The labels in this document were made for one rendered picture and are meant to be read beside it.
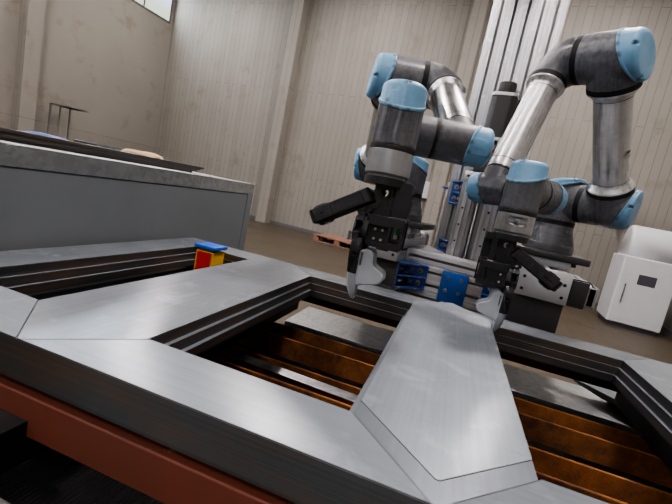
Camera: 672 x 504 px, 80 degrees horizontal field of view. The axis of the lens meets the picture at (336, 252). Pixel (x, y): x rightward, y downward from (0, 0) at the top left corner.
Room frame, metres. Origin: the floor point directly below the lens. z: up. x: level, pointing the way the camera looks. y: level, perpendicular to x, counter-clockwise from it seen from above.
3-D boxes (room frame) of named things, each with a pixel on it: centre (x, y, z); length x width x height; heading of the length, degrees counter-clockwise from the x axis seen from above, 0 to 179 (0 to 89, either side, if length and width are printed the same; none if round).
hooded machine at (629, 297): (6.06, -4.57, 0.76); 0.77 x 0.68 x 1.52; 158
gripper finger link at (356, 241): (0.67, -0.03, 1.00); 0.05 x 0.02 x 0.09; 165
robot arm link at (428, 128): (0.79, -0.08, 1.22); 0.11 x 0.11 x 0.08; 89
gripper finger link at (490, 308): (0.84, -0.35, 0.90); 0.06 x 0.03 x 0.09; 74
